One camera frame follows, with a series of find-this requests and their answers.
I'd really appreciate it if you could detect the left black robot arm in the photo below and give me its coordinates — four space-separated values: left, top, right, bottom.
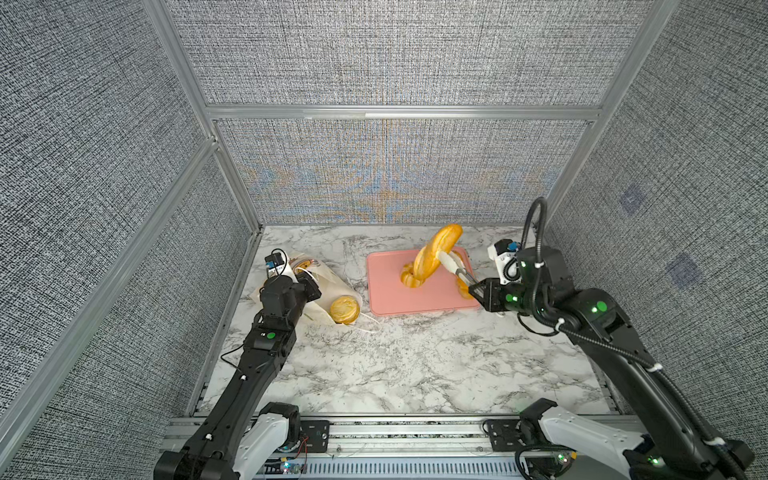
153 273 321 479

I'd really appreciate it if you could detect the twisted yellow fake bread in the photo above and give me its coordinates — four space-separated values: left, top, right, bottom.
450 250 474 300

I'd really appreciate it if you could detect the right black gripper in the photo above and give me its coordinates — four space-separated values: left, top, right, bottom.
468 275 551 320

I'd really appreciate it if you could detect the aluminium cage frame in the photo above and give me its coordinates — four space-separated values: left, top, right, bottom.
1 1 767 479

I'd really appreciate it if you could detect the long golden fake baguette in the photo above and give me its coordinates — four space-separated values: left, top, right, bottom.
411 224 463 283

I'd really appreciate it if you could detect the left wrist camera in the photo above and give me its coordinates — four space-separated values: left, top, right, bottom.
265 248 296 281

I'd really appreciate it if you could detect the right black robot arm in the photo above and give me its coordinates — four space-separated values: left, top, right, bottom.
429 198 755 479

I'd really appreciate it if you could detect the pink plastic tray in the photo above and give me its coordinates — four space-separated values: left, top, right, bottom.
365 245 482 317

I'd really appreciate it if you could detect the round brown fake bun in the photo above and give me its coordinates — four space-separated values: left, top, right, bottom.
329 295 360 325

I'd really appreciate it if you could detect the white printed paper bag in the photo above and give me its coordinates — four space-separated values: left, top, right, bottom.
257 256 382 335

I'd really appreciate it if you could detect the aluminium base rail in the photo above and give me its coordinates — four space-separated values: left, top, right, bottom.
152 404 670 479

